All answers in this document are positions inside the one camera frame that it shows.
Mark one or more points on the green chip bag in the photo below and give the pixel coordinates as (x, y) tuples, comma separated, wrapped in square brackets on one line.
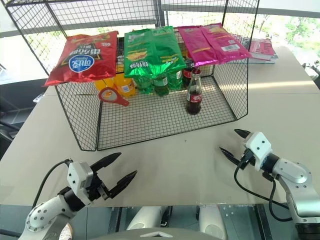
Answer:
[(150, 52)]

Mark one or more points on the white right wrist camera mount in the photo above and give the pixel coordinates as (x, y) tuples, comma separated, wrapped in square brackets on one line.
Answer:
[(258, 147)]

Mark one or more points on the white right robot leg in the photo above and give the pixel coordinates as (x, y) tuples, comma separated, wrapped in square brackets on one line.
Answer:
[(212, 221)]

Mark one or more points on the red chip bag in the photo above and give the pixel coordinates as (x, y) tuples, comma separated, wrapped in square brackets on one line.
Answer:
[(82, 57)]

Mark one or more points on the glass cola bottle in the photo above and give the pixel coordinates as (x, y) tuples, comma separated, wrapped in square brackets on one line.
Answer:
[(193, 100)]

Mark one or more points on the white robot leg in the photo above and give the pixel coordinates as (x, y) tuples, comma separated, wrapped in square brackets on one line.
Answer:
[(212, 221), (147, 217)]

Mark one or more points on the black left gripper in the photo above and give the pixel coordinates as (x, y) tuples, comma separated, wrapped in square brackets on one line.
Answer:
[(96, 188)]

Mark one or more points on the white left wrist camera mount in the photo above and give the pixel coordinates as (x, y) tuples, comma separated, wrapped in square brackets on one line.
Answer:
[(78, 175)]

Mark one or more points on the white left robot leg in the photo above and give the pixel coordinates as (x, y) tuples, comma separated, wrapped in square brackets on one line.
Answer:
[(147, 217)]

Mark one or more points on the black chair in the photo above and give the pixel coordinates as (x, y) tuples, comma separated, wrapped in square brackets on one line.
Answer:
[(17, 100)]

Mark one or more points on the plastic cola bottle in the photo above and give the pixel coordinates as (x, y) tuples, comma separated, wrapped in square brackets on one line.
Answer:
[(187, 75)]

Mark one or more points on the green soda bottle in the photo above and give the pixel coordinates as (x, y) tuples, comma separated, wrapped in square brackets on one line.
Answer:
[(161, 86), (143, 85), (175, 80)]

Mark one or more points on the grey robot torso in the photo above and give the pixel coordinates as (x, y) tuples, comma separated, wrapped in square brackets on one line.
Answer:
[(155, 235)]

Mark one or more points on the pink patterned shoe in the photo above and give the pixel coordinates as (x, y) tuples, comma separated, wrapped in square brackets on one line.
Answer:
[(66, 232)]

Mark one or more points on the black furniture piece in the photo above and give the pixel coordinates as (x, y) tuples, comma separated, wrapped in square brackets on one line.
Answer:
[(313, 75)]

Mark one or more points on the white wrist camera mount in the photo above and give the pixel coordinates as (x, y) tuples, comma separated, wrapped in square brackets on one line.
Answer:
[(258, 147), (78, 175)]

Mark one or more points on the magenta chip bag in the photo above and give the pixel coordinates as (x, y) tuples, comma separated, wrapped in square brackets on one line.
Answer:
[(215, 45)]

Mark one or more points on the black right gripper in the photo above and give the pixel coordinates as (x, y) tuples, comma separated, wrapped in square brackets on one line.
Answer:
[(248, 158)]

